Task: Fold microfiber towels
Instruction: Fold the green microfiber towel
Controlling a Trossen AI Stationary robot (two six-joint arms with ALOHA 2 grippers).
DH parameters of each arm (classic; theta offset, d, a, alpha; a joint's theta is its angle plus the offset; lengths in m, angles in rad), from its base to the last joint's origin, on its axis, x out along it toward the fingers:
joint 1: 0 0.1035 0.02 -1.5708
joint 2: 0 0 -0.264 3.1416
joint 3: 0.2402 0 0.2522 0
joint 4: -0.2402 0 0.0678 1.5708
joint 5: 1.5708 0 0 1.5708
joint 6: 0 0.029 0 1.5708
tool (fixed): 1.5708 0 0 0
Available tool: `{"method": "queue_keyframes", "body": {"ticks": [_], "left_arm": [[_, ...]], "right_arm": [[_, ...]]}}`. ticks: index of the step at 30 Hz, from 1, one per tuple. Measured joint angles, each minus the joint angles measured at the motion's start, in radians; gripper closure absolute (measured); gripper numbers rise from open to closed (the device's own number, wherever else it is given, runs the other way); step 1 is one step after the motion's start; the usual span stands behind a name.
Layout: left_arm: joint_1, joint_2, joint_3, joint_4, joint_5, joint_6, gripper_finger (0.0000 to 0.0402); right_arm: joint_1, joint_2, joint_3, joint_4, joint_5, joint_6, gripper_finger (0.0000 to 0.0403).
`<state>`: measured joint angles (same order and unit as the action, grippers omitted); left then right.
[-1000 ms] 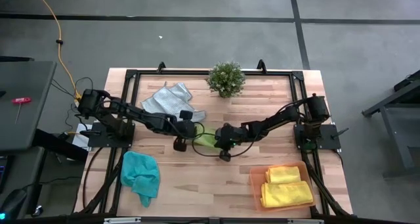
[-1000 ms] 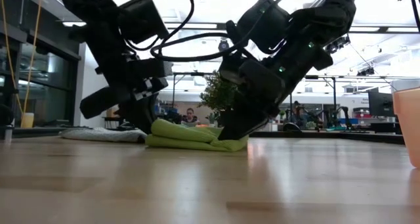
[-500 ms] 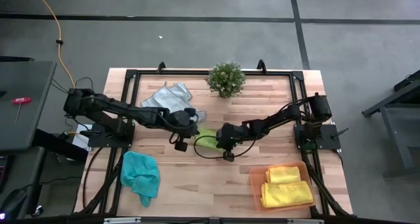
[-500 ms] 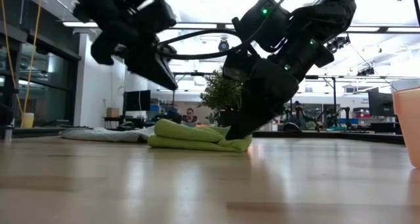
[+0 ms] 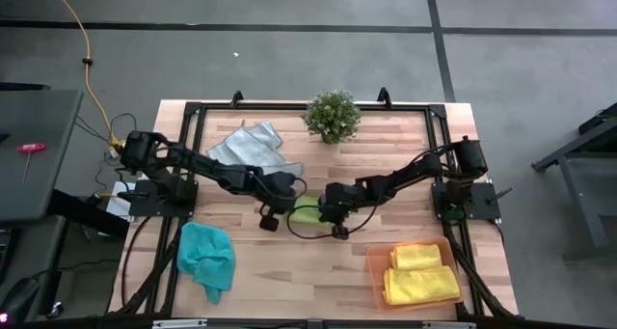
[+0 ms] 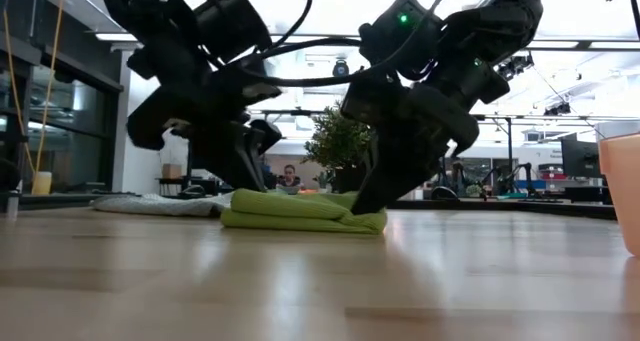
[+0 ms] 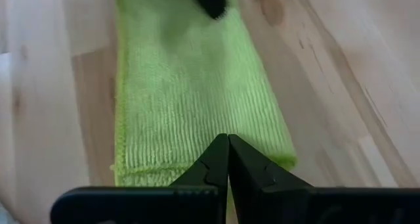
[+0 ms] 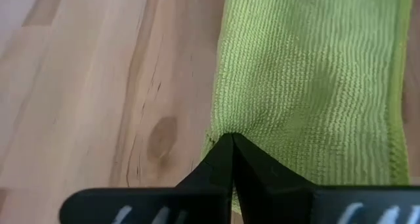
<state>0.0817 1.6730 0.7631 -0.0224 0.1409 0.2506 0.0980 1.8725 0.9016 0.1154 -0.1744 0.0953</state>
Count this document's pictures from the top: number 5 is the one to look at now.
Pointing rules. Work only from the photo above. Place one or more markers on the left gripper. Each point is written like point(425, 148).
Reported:
point(279, 186)

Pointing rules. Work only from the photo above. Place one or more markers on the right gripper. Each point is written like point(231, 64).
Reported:
point(337, 201)

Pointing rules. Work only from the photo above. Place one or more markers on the green microfiber towel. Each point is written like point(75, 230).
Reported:
point(303, 213)

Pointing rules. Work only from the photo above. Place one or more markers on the grey microfiber towel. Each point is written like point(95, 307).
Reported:
point(250, 150)

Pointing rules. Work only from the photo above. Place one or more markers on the orange plastic bin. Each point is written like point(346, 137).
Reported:
point(375, 266)

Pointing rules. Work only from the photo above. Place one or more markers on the yellow microfiber towel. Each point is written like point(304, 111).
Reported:
point(417, 256)
point(419, 285)

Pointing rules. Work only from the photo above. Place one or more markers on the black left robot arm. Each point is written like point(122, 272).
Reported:
point(202, 165)

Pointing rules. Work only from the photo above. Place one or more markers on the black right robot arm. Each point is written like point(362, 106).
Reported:
point(405, 174)

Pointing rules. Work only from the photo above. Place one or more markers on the turquoise microfiber towel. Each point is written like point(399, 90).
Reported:
point(207, 256)

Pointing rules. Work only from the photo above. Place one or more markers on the potted plant in black pot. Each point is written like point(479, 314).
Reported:
point(332, 117)

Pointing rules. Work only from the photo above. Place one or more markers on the white paper sheet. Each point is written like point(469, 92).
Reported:
point(115, 201)

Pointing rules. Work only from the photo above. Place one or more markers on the silver aluminium bar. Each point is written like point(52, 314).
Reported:
point(448, 325)
point(178, 323)

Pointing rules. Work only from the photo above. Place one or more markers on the grey metal table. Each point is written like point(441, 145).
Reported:
point(578, 174)

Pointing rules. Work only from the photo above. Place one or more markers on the dark grey desk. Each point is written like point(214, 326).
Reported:
point(38, 126)

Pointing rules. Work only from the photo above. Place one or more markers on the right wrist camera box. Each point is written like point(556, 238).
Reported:
point(340, 232)

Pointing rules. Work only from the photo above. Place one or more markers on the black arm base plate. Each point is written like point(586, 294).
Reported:
point(477, 201)
point(144, 206)

